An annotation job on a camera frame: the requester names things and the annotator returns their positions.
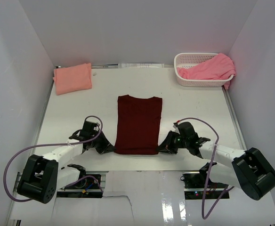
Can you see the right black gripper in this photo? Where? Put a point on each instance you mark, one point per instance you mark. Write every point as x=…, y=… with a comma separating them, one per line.
x=167, y=144

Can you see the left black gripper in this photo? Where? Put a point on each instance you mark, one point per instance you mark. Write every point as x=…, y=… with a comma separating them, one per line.
x=105, y=146

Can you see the dark red t shirt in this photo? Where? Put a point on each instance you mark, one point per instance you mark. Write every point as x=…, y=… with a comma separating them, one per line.
x=138, y=125

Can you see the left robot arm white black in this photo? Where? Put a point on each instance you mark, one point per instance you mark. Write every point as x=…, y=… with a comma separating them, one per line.
x=44, y=174

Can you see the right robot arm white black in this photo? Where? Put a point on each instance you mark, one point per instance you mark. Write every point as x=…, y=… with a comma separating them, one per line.
x=248, y=170

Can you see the folded salmon pink t shirt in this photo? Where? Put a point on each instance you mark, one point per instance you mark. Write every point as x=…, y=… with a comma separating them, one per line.
x=74, y=78

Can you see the white paper sheets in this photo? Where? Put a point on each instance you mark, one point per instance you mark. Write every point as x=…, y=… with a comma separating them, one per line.
x=140, y=65

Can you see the white plastic basket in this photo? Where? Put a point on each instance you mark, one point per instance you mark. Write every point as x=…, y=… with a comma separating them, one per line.
x=188, y=60

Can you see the pink t shirt in basket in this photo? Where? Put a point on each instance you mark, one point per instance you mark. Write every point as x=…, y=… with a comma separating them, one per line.
x=220, y=67

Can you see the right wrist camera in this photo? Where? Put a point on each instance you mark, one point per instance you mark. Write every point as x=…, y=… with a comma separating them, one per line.
x=175, y=124

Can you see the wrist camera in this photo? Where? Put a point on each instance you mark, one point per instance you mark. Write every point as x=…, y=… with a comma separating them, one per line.
x=175, y=124
x=96, y=127

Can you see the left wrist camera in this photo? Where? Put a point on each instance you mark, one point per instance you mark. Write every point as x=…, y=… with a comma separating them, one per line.
x=96, y=127

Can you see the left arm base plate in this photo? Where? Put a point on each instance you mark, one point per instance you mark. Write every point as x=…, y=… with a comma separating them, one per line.
x=88, y=188

